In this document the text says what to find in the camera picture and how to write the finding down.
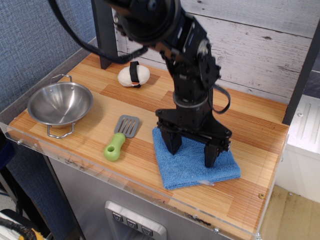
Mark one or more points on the silver dispenser button panel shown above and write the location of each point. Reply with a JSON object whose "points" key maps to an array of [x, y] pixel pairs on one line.
{"points": [[126, 224]]}

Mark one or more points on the green handled grey spatula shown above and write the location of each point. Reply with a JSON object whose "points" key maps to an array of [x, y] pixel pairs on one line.
{"points": [[126, 127]]}

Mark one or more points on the stainless steel cabinet front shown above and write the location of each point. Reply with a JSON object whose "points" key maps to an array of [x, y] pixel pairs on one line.
{"points": [[87, 195]]}

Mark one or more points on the clear acrylic edge guard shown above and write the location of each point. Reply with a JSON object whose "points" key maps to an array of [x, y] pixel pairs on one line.
{"points": [[236, 207]]}

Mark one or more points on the white side cabinet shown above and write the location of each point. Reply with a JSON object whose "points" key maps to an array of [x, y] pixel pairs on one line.
{"points": [[299, 167]]}

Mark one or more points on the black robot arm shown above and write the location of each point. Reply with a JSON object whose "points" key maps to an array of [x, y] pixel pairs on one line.
{"points": [[164, 26]]}

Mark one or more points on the white plush sushi toy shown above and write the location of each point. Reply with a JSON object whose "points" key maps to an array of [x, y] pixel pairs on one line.
{"points": [[134, 75]]}

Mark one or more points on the dark grey left post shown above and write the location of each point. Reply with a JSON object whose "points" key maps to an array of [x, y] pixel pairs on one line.
{"points": [[104, 27]]}

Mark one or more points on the steel bowl with handles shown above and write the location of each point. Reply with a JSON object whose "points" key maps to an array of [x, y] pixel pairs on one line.
{"points": [[61, 103]]}

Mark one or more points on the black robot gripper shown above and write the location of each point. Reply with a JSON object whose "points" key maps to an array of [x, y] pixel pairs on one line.
{"points": [[196, 123]]}

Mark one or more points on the blue towel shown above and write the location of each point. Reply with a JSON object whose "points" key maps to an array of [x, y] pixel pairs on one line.
{"points": [[187, 167]]}

